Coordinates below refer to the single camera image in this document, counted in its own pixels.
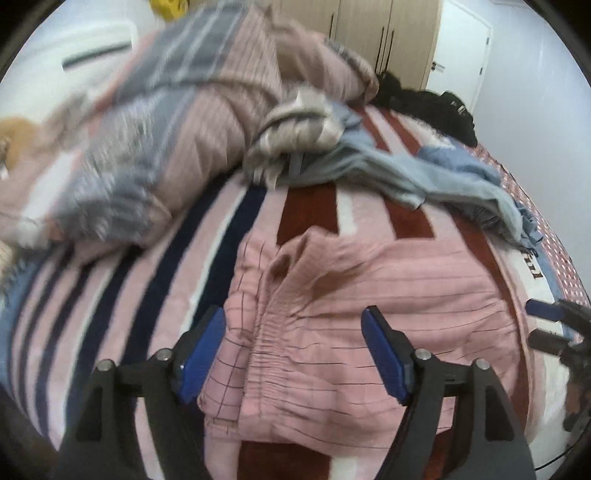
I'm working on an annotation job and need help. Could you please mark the pink checked pants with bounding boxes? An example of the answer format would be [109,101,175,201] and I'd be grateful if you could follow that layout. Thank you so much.
[198,227,521,455]

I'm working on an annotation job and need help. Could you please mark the darker blue garment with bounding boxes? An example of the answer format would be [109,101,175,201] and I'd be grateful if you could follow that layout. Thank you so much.
[417,145,543,251]

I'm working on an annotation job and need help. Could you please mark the pink fleece bed blanket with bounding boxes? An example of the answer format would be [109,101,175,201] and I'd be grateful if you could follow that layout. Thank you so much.
[1,174,589,463]

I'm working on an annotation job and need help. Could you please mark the light blue garment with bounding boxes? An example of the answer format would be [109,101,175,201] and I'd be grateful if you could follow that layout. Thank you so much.
[276,101,525,241]

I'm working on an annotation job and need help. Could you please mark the black garment on bed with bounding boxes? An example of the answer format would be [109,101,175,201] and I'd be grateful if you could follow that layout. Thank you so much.
[372,71,479,148]

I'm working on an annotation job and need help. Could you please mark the white door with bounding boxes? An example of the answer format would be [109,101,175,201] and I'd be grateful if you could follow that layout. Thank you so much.
[426,1,492,112]

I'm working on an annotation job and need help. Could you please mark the grey white patterned garment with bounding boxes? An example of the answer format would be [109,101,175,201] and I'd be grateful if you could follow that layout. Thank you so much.
[242,84,345,189]

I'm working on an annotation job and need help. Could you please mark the orange plush toy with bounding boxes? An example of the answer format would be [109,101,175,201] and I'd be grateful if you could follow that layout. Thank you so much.
[0,117,38,170]

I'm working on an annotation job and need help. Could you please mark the beige wooden wardrobe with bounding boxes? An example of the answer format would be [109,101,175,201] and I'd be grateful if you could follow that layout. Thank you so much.
[269,0,443,90]

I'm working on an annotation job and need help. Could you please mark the pink grey striped duvet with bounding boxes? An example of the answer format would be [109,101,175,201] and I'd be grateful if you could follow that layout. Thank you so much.
[1,1,378,249]

